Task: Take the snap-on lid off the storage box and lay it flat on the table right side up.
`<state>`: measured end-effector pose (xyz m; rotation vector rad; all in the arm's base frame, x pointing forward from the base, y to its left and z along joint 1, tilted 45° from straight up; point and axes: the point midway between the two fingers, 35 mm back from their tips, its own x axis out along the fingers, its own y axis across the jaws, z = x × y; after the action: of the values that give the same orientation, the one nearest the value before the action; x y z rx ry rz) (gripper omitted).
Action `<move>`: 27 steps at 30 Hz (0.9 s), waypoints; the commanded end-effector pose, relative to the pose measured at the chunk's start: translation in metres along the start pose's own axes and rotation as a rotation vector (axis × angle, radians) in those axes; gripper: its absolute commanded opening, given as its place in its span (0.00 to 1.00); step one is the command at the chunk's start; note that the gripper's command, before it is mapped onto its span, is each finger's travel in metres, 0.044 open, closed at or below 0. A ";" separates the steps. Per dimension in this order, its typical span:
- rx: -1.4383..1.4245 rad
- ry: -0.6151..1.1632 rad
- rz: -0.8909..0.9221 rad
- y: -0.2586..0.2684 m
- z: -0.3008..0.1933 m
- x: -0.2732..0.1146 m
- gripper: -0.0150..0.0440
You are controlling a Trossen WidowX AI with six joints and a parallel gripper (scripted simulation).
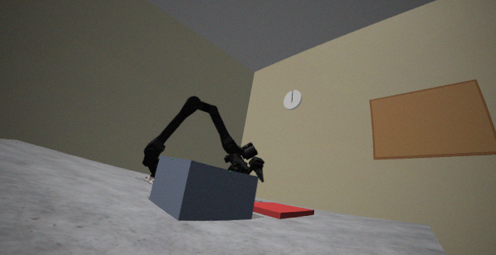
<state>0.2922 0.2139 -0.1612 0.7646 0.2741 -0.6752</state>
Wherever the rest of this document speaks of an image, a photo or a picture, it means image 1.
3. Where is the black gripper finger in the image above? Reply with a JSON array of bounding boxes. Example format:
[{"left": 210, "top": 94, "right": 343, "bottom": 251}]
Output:
[{"left": 251, "top": 163, "right": 264, "bottom": 182}]

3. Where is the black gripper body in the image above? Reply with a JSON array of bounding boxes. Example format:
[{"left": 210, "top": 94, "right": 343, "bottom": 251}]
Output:
[{"left": 238, "top": 156, "right": 265, "bottom": 175}]

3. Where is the red square lid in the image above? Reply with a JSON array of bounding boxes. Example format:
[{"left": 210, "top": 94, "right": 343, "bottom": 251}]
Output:
[{"left": 253, "top": 202, "right": 314, "bottom": 219}]

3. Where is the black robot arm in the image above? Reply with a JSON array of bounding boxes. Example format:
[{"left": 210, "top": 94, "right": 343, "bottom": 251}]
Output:
[{"left": 142, "top": 96, "right": 258, "bottom": 178}]

